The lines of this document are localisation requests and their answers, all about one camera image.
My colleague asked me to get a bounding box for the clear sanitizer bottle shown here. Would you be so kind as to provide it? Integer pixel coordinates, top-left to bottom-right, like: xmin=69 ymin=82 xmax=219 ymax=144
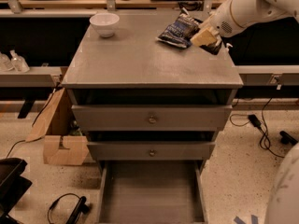
xmin=10 ymin=49 xmax=30 ymax=73
xmin=0 ymin=53 xmax=13 ymax=71

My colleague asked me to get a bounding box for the black power adapter with cable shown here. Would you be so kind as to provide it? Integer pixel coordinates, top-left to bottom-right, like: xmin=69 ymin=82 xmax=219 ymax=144
xmin=228 ymin=97 xmax=289 ymax=159

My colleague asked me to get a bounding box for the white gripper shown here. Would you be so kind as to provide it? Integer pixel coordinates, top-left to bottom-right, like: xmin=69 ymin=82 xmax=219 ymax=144
xmin=191 ymin=0 xmax=242 ymax=47

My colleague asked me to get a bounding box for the small white pump bottle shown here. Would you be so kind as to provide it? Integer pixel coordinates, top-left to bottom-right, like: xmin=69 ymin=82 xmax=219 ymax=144
xmin=225 ymin=43 xmax=233 ymax=56

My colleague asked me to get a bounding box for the grey middle drawer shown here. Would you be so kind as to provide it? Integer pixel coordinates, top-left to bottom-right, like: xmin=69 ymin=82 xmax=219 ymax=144
xmin=88 ymin=141 xmax=215 ymax=161

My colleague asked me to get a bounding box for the blue chip bag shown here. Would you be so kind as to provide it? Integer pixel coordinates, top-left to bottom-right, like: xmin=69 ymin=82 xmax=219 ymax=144
xmin=156 ymin=7 xmax=201 ymax=49

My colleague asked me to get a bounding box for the grey drawer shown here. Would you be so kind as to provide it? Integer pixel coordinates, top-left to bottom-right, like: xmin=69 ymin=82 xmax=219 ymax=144
xmin=88 ymin=141 xmax=215 ymax=161
xmin=72 ymin=105 xmax=232 ymax=132
xmin=96 ymin=161 xmax=208 ymax=224

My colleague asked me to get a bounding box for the white ceramic bowl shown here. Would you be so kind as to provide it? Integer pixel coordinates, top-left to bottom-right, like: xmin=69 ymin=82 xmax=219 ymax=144
xmin=90 ymin=13 xmax=120 ymax=37

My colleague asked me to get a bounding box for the brown cardboard box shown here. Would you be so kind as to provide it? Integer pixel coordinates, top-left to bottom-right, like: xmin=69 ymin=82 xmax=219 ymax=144
xmin=25 ymin=88 xmax=89 ymax=166

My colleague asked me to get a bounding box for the black caster leg right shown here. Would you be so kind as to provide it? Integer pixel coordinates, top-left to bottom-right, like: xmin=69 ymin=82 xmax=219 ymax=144
xmin=279 ymin=131 xmax=298 ymax=146

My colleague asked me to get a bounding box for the grey bottom drawer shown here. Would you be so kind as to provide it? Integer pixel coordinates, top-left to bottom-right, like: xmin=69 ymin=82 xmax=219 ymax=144
xmin=96 ymin=161 xmax=208 ymax=224

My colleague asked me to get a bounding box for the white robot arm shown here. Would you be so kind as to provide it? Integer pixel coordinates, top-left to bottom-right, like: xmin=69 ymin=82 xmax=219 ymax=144
xmin=191 ymin=0 xmax=299 ymax=224

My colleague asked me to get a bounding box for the black chair base left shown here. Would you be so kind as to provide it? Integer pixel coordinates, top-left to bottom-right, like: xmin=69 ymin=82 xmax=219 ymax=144
xmin=0 ymin=158 xmax=32 ymax=224

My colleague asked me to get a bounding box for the grey top drawer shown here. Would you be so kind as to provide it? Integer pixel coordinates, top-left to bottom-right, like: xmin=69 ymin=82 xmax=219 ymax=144
xmin=72 ymin=105 xmax=232 ymax=132

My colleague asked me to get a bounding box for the grey drawer cabinet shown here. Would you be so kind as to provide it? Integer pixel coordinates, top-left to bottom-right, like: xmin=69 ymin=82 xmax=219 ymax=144
xmin=61 ymin=9 xmax=244 ymax=173

